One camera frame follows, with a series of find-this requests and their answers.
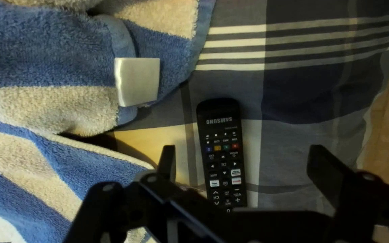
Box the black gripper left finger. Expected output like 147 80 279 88
156 146 175 182

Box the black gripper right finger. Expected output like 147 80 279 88
306 145 358 215

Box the black TV remote control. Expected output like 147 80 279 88
196 97 247 212

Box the small white square block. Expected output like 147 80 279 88
113 58 160 107

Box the plaid bed comforter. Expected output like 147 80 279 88
108 0 389 243

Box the blue white striped towel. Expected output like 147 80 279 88
0 0 216 243

